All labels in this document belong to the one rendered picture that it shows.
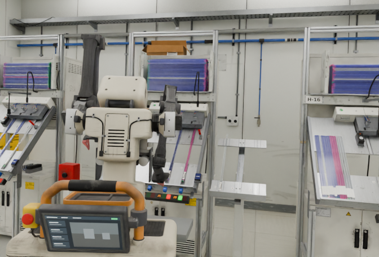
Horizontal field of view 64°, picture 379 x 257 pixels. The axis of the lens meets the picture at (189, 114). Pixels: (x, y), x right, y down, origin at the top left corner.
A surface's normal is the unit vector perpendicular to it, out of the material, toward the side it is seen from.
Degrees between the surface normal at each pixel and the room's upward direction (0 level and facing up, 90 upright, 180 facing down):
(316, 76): 90
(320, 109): 90
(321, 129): 44
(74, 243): 115
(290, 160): 90
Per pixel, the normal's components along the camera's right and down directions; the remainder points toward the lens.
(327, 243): -0.22, 0.01
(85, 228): 0.00, 0.44
